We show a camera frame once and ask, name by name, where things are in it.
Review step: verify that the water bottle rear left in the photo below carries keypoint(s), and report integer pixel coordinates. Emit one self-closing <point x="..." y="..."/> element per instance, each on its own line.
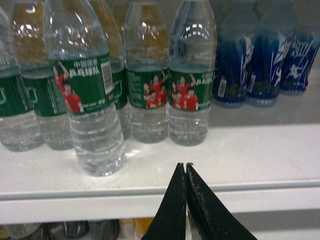
<point x="117" y="63"/>

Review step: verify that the dark tea bottle middle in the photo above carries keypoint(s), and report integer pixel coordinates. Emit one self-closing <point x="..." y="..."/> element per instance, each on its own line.
<point x="108" y="229"/>

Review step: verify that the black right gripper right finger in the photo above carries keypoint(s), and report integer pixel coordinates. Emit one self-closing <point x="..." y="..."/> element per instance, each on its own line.
<point x="209" y="219"/>

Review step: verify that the yellow juice bottle white label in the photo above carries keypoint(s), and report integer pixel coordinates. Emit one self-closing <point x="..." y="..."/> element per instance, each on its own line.
<point x="134" y="228"/>

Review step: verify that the blue sports drink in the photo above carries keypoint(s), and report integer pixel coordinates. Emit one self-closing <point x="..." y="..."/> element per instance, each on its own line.
<point x="300" y="58"/>
<point x="271" y="46"/>
<point x="236" y="43"/>

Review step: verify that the water bottle far right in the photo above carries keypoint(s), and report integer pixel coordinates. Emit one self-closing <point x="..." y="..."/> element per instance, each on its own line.
<point x="191" y="62"/>

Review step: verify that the water bottle front left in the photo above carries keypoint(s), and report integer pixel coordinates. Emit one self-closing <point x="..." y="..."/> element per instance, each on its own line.
<point x="19" y="130"/>

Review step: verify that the clear water bottle green label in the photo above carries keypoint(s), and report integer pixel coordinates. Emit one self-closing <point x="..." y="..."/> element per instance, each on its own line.
<point x="79" y="55"/>

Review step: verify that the water bottle front middle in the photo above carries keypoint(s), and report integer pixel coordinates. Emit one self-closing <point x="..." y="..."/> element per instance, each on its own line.
<point x="26" y="28"/>

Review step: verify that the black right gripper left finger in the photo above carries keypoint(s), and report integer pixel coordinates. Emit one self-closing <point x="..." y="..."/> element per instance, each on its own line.
<point x="169" y="222"/>

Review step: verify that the dark tea bottle left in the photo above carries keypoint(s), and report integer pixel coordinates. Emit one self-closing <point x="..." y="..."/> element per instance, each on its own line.
<point x="66" y="230"/>

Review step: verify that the water bottle barcode label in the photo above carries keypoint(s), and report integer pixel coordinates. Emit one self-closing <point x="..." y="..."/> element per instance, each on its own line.
<point x="146" y="47"/>

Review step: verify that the dark tea bottle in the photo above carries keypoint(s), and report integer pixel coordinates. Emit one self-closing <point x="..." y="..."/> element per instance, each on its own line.
<point x="66" y="230"/>
<point x="108" y="229"/>

